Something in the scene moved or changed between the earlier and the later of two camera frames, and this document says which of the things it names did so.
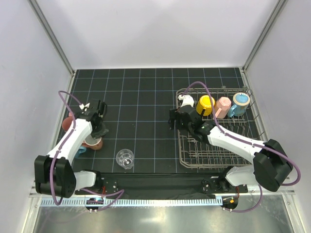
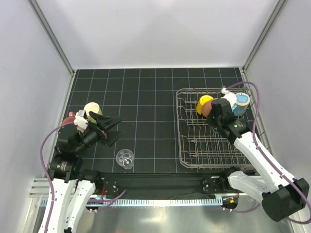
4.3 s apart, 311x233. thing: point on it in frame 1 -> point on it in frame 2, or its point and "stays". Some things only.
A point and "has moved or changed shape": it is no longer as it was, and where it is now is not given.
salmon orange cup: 90,142 has moved or changed shape
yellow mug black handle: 204,106 stays
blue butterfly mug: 241,101 stays
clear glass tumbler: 125,158 stays
